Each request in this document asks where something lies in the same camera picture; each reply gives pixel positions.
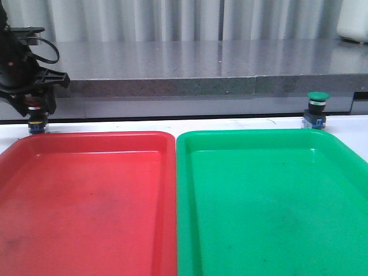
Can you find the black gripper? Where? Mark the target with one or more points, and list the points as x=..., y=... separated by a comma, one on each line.
x=20, y=69

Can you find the red mushroom push button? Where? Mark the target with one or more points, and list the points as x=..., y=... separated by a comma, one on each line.
x=38, y=115

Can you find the green mushroom push button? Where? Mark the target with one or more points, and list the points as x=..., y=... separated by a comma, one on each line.
x=314, y=117

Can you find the red plastic tray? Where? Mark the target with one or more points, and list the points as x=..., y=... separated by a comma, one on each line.
x=89, y=204

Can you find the grey stone platform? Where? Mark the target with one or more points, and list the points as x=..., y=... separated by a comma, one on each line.
x=208, y=79

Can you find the green plastic tray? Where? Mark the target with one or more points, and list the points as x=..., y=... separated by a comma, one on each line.
x=270, y=202

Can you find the white container in background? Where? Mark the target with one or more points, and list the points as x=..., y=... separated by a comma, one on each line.
x=352, y=22

